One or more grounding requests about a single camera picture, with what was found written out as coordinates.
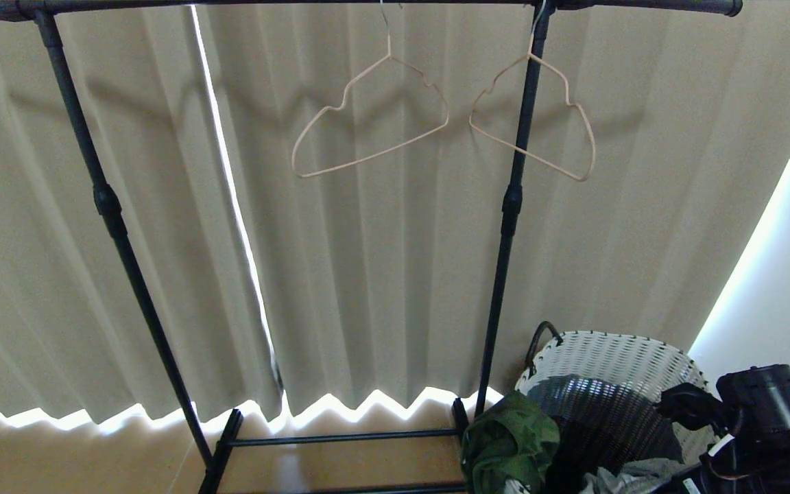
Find green garment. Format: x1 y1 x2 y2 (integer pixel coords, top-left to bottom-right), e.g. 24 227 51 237
462 391 562 494

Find white laundry basket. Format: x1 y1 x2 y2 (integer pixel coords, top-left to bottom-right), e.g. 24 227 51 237
515 321 718 494

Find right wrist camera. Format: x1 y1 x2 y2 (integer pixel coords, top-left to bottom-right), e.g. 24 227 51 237
654 381 730 434

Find window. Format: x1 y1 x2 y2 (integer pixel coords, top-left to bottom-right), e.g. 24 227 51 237
686 55 790 426

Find pink clothes hanger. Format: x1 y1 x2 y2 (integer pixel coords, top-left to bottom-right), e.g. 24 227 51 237
291 0 450 178
469 0 597 182

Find black clothes rack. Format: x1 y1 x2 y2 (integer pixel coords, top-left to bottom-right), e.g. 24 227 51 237
0 0 743 494

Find pale grey shorts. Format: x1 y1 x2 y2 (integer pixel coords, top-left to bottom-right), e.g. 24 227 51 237
577 458 684 494

